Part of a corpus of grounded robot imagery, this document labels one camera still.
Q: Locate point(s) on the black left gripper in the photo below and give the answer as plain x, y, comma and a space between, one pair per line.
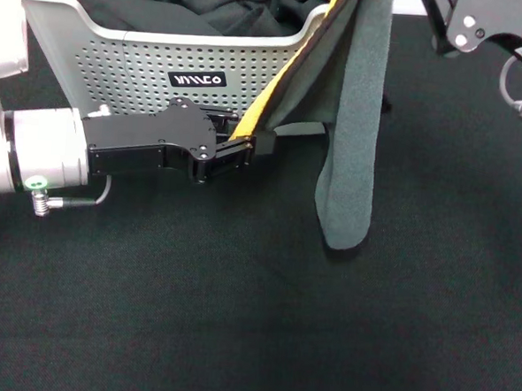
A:
158, 136

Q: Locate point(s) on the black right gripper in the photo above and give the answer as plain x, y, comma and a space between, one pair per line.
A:
502, 15

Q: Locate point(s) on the yellow and grey towel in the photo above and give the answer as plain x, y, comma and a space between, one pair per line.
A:
353, 143

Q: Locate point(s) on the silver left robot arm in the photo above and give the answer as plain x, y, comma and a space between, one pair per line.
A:
42, 146

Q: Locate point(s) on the grey perforated plastic storage box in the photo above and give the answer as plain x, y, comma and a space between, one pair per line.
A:
140, 64

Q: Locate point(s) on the black tablecloth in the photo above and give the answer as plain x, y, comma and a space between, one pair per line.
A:
192, 311

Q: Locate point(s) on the black cloth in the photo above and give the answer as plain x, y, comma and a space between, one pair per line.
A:
166, 8

